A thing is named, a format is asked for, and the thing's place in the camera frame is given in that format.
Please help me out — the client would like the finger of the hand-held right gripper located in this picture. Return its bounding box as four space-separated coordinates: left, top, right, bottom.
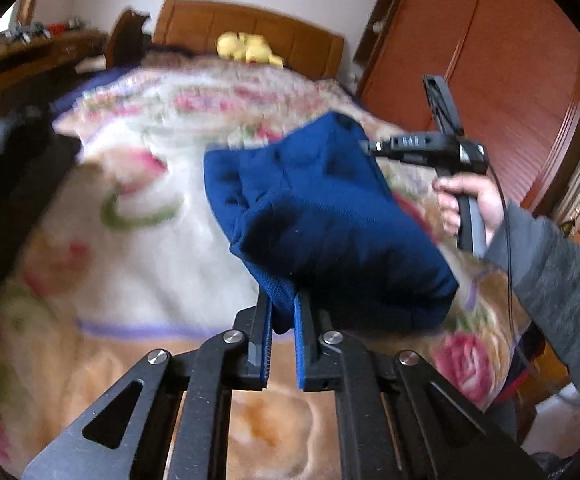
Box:
359 135 397 159

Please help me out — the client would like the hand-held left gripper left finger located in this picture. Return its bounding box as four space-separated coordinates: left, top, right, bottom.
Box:
21 287 272 480

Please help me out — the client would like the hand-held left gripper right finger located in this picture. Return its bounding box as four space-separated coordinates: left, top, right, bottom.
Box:
294 291 546 480

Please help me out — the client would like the navy blue blazer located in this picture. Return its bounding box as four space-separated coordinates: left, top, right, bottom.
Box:
204 111 460 336

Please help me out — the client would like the person's right forearm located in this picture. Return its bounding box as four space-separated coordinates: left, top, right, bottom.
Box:
482 200 580 416

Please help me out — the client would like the person's right hand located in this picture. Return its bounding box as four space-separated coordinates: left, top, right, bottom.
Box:
432 172 508 248

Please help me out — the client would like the wooden slatted wardrobe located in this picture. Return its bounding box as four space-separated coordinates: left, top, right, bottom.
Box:
355 0 580 211

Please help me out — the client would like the floral blanket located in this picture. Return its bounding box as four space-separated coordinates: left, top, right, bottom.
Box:
0 55 531 480

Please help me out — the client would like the yellow plush toy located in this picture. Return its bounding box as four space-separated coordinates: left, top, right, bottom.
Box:
216 31 286 67

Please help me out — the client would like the wooden bed headboard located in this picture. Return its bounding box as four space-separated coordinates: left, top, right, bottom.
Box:
151 0 346 81

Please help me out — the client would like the wooden chair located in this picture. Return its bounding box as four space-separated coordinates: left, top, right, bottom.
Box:
106 8 151 68

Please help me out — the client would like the navy bed sheet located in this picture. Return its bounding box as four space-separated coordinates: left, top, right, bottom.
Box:
50 67 141 116

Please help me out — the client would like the black jacket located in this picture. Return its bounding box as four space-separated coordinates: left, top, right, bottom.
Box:
0 105 83 321

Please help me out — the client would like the black device on desk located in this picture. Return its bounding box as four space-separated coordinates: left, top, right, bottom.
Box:
7 22 51 43

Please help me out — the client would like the wooden desk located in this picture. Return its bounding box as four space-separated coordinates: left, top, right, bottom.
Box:
0 30 108 126

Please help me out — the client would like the window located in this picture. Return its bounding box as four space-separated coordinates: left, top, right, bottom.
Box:
0 5 28 38

